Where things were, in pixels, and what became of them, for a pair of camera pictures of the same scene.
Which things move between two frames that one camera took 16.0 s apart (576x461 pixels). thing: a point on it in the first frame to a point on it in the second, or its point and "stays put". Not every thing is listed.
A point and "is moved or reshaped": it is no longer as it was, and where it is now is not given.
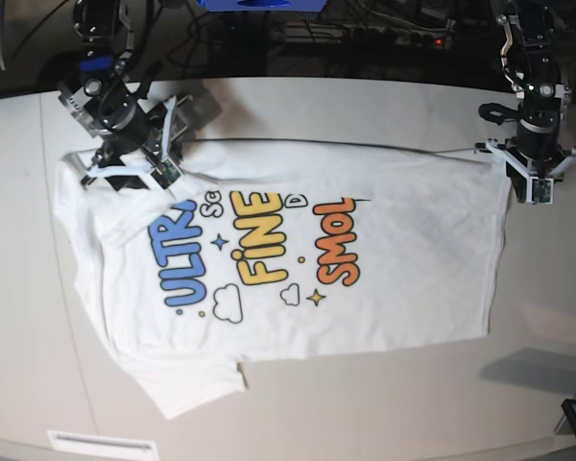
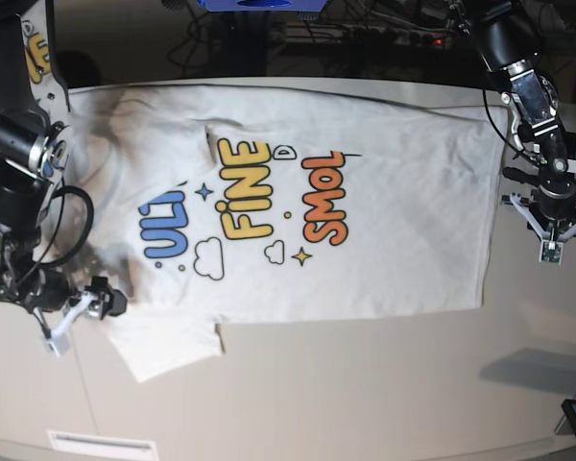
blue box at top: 262,5 stays put
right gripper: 522,170 to 519,206
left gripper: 120,181 to 114,303
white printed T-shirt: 268,249 is moved or reshaped
